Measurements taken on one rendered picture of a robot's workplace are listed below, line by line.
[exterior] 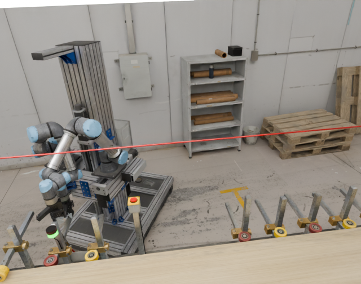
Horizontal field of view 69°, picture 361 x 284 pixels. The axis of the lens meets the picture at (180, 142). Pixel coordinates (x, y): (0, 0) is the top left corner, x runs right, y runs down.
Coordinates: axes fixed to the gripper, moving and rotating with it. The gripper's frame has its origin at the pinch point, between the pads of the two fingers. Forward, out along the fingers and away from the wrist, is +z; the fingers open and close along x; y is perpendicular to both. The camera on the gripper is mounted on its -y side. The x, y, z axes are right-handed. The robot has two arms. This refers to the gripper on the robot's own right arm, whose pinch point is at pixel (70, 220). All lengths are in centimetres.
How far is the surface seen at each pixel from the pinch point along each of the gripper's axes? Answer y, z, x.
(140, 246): -33, 0, -55
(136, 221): -33, -24, -55
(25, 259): -32.9, -1.1, 20.2
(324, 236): -50, -8, -176
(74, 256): -29.1, 6.6, -8.6
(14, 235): -32.8, -23.3, 20.1
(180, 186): 130, 83, -100
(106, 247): -33.0, -3.6, -32.9
